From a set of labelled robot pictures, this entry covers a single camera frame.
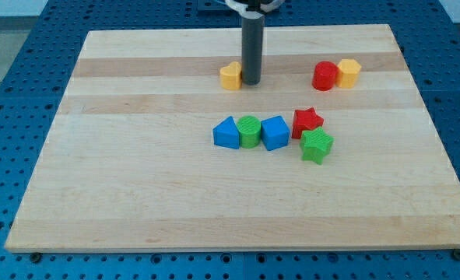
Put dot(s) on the blue triangle block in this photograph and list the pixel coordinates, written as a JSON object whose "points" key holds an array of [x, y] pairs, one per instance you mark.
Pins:
{"points": [[226, 134]]}

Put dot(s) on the red cylinder block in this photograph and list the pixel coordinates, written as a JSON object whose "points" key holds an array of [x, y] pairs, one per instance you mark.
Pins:
{"points": [[324, 75]]}

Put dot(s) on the yellow heart block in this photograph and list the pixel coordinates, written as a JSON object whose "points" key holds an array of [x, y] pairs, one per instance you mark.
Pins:
{"points": [[230, 76]]}

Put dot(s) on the red star block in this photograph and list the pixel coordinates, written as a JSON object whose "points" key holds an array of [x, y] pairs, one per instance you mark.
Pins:
{"points": [[306, 119]]}

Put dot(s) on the blue cube block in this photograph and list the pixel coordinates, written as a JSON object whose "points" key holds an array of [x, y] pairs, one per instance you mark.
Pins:
{"points": [[275, 133]]}

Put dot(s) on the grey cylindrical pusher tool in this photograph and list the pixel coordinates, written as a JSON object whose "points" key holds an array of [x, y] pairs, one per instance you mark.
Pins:
{"points": [[252, 24]]}

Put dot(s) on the wooden board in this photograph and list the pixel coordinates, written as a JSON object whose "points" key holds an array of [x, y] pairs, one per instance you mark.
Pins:
{"points": [[129, 163]]}

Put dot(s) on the green cylinder block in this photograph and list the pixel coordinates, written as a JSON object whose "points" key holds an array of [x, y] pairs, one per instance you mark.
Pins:
{"points": [[249, 128]]}

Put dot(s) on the green star block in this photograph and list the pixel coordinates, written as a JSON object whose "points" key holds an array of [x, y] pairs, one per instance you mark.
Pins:
{"points": [[315, 145]]}

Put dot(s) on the yellow hexagon block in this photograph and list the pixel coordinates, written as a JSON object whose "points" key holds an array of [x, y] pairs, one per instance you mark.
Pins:
{"points": [[348, 73]]}

